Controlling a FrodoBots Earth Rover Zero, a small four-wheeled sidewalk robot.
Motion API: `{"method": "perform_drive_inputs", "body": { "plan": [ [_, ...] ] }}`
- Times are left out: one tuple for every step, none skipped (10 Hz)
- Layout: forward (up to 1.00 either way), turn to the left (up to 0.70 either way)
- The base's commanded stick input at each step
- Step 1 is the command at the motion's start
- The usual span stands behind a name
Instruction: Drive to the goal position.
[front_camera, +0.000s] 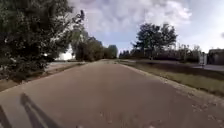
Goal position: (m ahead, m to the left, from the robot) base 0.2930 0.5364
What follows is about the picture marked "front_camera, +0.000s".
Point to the white sign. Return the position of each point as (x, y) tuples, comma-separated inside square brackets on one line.
[(202, 59)]

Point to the row of bushes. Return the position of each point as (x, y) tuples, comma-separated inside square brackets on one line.
[(188, 55)]

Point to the grass verge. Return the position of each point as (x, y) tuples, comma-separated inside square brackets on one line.
[(20, 82)]

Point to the grey asphalt path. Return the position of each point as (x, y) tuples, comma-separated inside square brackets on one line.
[(106, 93)]

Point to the pale side road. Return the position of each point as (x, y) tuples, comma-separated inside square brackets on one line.
[(211, 67)]

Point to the tall leafy tree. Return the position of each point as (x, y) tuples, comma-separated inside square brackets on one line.
[(153, 40)]

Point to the large dark tree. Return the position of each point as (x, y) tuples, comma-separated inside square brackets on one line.
[(30, 36)]

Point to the row of trees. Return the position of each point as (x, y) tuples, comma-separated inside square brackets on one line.
[(95, 50)]

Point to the grass strip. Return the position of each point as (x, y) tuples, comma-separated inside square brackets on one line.
[(186, 76)]

